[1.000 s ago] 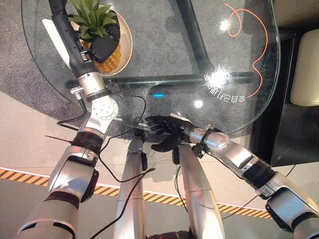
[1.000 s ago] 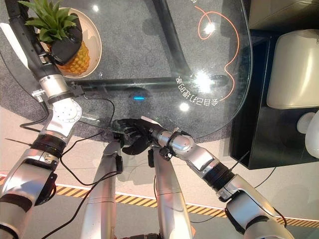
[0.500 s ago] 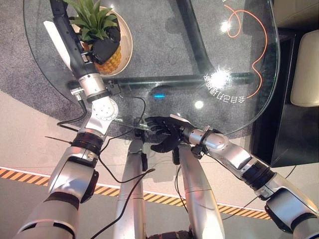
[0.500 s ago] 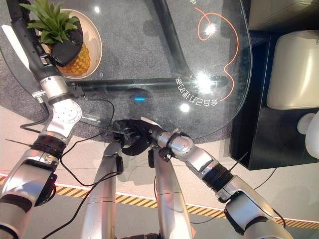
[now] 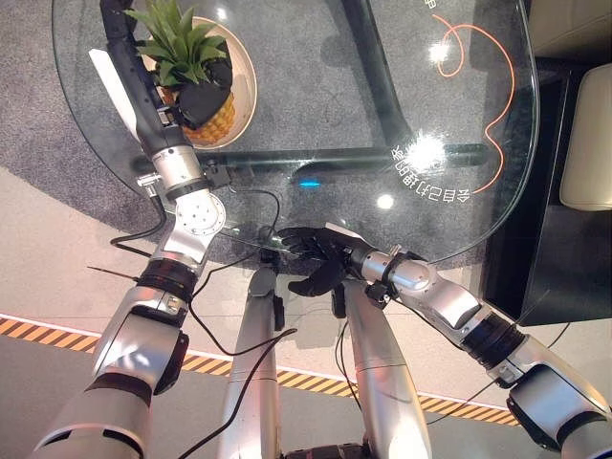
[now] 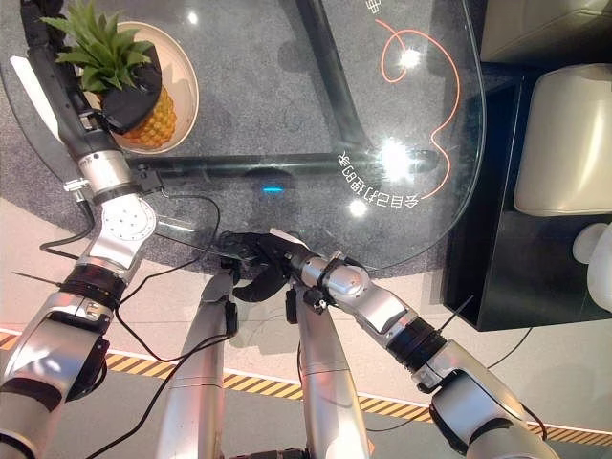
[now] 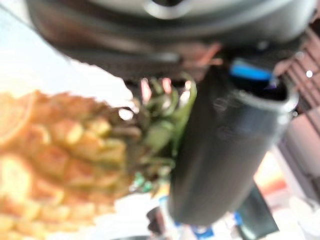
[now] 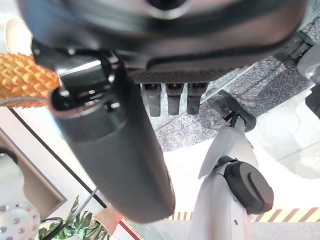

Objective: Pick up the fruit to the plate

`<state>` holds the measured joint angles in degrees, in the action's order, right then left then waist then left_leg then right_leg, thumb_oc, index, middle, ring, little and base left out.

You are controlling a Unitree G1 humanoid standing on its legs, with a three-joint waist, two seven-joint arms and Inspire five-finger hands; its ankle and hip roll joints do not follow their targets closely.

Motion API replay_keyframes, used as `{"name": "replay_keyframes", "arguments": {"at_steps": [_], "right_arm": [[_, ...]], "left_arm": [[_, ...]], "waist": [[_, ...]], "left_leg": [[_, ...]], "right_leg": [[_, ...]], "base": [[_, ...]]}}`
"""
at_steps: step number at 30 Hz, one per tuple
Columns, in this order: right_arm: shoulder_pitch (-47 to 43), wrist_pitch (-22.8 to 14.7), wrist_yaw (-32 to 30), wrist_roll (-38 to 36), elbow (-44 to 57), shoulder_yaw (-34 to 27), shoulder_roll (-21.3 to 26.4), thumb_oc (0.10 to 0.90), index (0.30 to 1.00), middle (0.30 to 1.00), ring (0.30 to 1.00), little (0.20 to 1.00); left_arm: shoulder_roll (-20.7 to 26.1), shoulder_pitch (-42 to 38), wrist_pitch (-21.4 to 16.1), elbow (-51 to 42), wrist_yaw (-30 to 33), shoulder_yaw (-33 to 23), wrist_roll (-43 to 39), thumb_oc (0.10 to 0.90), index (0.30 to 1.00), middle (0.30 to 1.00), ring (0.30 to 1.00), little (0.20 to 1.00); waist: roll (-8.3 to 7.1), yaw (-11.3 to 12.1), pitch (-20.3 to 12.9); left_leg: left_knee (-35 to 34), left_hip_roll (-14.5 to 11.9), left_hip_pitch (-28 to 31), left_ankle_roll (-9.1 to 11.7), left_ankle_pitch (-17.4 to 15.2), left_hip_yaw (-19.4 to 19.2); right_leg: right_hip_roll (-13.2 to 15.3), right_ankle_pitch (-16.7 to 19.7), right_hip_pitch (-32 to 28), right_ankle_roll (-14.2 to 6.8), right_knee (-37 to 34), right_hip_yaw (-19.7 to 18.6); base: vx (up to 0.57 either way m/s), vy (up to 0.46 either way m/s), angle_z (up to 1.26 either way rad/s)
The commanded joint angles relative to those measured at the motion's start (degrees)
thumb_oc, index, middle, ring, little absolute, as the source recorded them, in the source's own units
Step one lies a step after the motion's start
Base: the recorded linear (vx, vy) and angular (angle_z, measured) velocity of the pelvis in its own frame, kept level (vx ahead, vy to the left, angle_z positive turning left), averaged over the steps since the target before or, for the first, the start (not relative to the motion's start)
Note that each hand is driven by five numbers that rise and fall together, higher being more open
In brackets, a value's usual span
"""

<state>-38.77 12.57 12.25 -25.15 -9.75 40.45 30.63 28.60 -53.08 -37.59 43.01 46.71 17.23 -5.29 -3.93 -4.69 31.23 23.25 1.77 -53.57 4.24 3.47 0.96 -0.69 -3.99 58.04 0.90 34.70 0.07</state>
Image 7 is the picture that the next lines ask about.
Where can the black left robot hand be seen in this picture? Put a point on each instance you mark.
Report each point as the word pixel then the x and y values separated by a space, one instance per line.
pixel 215 155

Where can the yellow pineapple with green crown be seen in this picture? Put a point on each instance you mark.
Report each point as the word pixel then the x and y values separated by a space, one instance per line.
pixel 62 160

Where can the dark green flat object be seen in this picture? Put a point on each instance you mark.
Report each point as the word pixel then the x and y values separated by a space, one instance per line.
pixel 257 217

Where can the small black object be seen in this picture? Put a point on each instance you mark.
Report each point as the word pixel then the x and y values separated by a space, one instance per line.
pixel 156 220

